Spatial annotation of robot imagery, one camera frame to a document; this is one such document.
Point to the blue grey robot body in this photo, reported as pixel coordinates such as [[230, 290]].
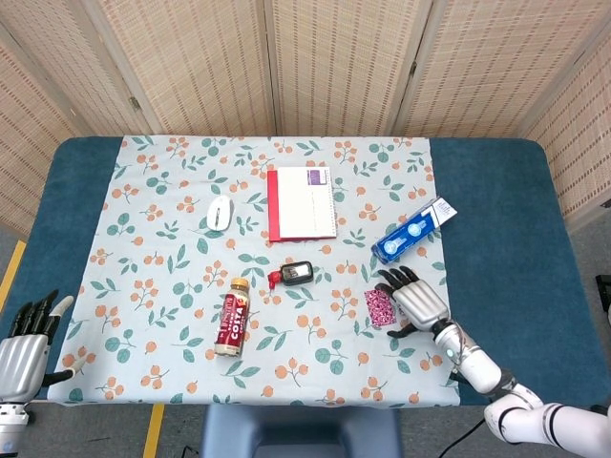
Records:
[[296, 429]]

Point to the blue white carton box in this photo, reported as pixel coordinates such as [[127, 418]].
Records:
[[406, 236]]

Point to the white spiral notebook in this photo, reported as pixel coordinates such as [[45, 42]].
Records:
[[301, 205]]

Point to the red notebook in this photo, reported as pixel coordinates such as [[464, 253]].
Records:
[[272, 205]]

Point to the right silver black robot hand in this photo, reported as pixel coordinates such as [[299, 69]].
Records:
[[422, 303]]

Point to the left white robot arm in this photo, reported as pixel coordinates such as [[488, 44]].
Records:
[[9, 424]]

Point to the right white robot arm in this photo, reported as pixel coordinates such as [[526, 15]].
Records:
[[477, 365]]

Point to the woven folding screen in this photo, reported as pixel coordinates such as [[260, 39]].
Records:
[[334, 62]]

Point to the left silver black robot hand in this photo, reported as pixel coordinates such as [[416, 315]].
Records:
[[21, 362]]

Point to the floral printed tablecloth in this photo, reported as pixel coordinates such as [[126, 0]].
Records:
[[167, 267]]

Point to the pink patterned pouch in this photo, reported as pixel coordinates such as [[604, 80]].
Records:
[[379, 310]]

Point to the blue felt table cover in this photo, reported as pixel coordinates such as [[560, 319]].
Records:
[[501, 238]]

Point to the black ink bottle red cap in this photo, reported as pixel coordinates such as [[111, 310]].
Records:
[[296, 273]]

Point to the Costa coffee bottle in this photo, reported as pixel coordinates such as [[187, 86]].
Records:
[[232, 324]]

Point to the black stand foot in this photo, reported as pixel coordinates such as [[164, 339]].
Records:
[[602, 409], [604, 291]]

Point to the white computer mouse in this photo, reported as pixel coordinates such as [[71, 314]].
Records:
[[219, 212]]

